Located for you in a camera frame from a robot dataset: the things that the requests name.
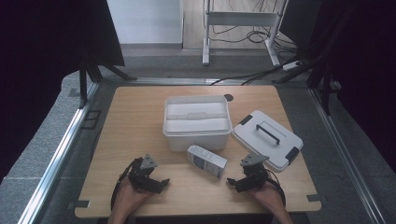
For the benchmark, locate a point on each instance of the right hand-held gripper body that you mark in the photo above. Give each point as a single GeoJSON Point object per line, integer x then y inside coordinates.
{"type": "Point", "coordinates": [255, 174]}

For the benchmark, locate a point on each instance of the black tripod stand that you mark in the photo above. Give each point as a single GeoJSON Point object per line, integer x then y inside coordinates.
{"type": "Point", "coordinates": [84, 81]}
{"type": "Point", "coordinates": [325, 84]}

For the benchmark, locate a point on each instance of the black curtain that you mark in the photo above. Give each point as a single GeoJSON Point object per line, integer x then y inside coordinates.
{"type": "Point", "coordinates": [364, 68]}
{"type": "Point", "coordinates": [40, 68]}

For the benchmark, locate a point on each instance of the small white blue carton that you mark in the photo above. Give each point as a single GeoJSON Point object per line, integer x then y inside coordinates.
{"type": "Point", "coordinates": [207, 160]}

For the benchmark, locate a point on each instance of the white plastic storage box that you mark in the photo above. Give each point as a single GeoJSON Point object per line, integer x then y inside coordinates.
{"type": "Point", "coordinates": [199, 141]}

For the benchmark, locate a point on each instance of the white power strip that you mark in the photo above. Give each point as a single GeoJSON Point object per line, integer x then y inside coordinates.
{"type": "Point", "coordinates": [291, 65]}

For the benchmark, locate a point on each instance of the black floor socket frame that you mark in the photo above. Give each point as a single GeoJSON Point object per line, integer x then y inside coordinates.
{"type": "Point", "coordinates": [91, 119]}

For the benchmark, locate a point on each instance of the person's right hand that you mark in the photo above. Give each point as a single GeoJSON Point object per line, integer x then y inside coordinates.
{"type": "Point", "coordinates": [269, 196]}

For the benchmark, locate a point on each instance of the white plastic tray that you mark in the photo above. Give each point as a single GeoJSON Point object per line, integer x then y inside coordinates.
{"type": "Point", "coordinates": [196, 123]}

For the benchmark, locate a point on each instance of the white metal stand frame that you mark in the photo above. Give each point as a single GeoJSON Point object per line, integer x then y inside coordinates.
{"type": "Point", "coordinates": [239, 18]}

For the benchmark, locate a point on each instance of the round black table grommet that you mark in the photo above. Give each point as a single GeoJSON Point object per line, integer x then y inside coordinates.
{"type": "Point", "coordinates": [228, 97]}

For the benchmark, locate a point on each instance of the person's left hand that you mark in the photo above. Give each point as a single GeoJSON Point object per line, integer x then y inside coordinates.
{"type": "Point", "coordinates": [130, 196]}

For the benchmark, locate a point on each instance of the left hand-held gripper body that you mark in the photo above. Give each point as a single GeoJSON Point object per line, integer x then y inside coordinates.
{"type": "Point", "coordinates": [141, 177]}

